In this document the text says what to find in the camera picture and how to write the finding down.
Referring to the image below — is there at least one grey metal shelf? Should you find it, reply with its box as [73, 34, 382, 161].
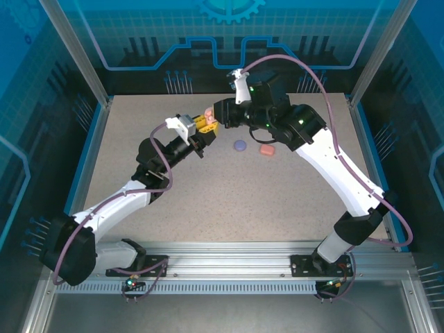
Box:
[22, 279, 436, 333]

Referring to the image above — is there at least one blue aluminium table side rail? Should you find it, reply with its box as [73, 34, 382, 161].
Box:
[348, 99, 410, 253]
[62, 99, 114, 223]

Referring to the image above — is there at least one aluminium frame post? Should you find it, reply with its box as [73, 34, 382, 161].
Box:
[38, 0, 114, 109]
[348, 0, 412, 109]

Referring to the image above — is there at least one aluminium mounting rail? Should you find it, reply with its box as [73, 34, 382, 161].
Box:
[44, 241, 419, 282]

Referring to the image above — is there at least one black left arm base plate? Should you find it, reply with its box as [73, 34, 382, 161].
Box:
[105, 254, 170, 278]

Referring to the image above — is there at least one slotted grey cable duct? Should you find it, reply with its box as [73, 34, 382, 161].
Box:
[54, 281, 318, 295]

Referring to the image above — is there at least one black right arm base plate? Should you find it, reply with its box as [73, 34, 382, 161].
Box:
[290, 253, 351, 278]

